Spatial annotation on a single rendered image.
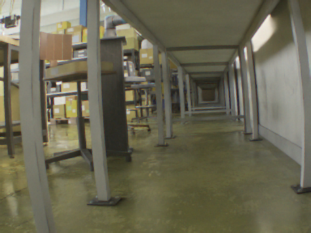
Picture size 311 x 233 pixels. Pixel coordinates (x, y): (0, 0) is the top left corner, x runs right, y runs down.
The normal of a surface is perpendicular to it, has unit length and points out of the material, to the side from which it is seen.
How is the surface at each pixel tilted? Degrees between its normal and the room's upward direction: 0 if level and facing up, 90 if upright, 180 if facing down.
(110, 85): 90
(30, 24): 90
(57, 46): 90
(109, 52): 90
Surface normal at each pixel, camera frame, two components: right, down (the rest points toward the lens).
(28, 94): -0.15, 0.07
